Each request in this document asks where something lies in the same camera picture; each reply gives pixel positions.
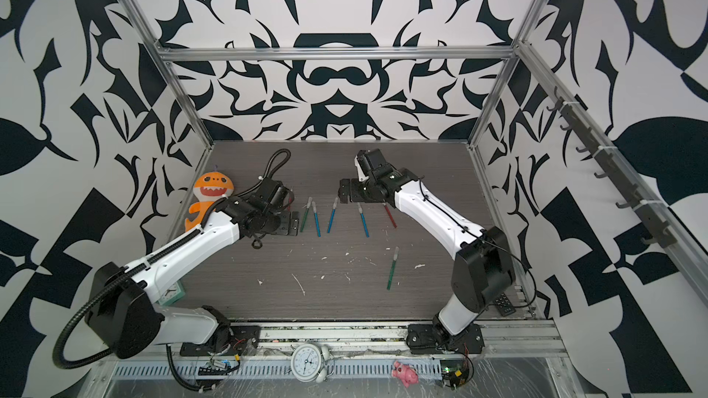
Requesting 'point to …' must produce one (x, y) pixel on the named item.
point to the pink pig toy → (407, 374)
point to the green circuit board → (454, 372)
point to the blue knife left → (316, 216)
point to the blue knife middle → (332, 216)
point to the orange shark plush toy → (208, 188)
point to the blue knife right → (363, 219)
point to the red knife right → (390, 216)
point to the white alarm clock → (309, 363)
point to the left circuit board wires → (219, 368)
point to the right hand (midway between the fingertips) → (351, 187)
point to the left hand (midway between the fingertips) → (281, 217)
